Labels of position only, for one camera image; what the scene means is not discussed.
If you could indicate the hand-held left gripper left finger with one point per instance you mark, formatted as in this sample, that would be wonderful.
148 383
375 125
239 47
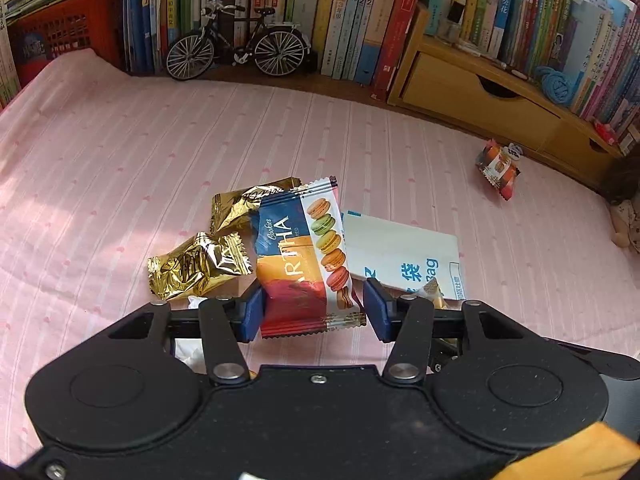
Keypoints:
252 310

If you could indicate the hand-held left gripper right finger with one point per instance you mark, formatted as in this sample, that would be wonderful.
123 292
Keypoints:
377 310

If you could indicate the large macaron cookie packet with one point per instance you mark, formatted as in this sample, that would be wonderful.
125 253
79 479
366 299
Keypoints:
295 260

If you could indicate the gold foil snack packet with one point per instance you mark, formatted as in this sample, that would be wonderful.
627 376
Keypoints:
195 265
235 207

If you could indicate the small macaron cookie packet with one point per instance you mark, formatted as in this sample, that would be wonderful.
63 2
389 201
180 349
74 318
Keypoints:
497 170

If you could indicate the row of tall books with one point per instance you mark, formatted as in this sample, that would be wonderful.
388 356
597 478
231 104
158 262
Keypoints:
350 10

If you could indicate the row of thin books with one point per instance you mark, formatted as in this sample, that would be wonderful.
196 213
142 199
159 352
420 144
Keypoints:
6 60

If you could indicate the small gold wrapper scrap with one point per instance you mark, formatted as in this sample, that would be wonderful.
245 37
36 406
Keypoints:
432 292

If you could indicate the white and blue plastic bag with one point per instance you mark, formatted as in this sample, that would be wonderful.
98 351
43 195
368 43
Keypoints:
400 250

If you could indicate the white tissue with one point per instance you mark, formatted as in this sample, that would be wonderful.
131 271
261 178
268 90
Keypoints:
187 352

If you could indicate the long-haired doll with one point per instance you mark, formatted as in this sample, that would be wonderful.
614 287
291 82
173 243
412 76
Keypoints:
627 210

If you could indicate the pink striped bed sheet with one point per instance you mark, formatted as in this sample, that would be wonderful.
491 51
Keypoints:
125 160

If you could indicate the small white printed tag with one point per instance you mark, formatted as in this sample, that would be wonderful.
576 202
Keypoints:
512 150

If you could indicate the wooden drawer shelf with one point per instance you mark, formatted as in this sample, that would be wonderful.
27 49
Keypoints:
475 95

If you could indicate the small red toy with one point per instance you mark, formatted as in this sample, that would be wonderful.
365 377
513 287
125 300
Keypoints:
605 131

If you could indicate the toy bicycle model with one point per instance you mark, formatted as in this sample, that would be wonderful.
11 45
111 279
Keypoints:
245 55

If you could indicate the blue yarn coil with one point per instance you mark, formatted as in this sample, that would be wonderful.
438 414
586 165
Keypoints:
555 85

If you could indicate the small dark bottle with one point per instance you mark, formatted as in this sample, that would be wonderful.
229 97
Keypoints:
454 17

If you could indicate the red plastic crate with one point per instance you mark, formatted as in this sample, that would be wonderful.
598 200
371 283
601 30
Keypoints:
65 30

